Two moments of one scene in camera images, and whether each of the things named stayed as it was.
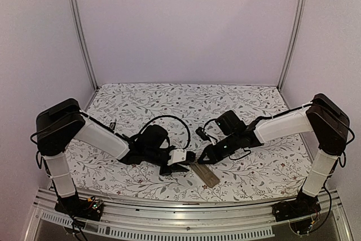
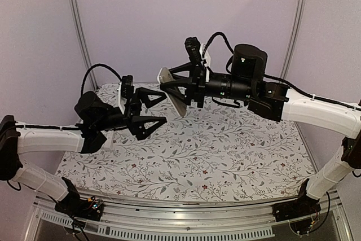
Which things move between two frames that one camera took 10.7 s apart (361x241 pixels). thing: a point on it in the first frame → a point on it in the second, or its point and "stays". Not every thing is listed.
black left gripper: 175,167 → 132,109
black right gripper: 214,157 → 198,83
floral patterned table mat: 268,170 stays
